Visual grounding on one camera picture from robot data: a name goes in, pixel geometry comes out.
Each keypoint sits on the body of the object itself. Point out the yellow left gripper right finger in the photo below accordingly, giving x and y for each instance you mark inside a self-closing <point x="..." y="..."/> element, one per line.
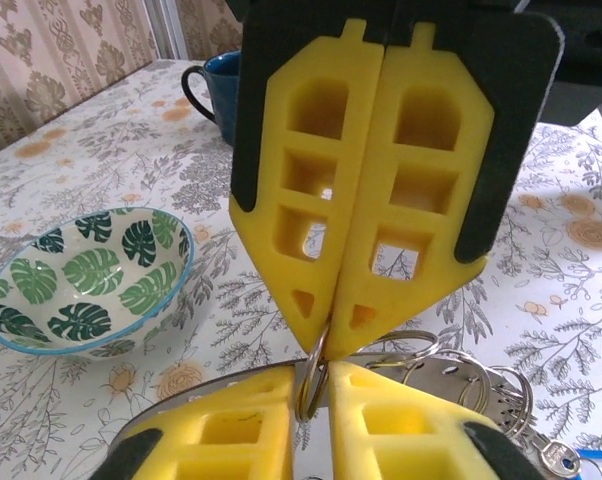
<point x="406" y="450"/>

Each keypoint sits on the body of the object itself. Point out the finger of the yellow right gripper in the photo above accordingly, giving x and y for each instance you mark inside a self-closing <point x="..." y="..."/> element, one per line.
<point x="271" y="150"/>
<point x="376" y="165"/>

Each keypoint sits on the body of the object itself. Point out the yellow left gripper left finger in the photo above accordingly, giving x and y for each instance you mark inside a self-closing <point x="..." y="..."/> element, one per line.
<point x="221" y="450"/>

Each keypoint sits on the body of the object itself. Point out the small silver key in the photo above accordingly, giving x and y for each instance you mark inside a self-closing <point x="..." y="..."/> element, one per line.
<point x="556" y="457"/>

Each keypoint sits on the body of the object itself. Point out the blue plastic key tag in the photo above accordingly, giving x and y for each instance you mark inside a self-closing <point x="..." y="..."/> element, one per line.
<point x="593" y="454"/>

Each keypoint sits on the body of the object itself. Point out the dark blue mug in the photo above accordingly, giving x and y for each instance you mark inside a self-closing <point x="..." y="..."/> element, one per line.
<point x="226" y="100"/>

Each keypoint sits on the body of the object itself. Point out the leaf print ceramic bowl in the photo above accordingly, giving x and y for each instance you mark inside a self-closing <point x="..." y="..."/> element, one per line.
<point x="81" y="280"/>

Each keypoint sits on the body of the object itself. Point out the aluminium frame post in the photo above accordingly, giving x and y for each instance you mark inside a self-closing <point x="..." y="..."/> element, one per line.
<point x="168" y="25"/>

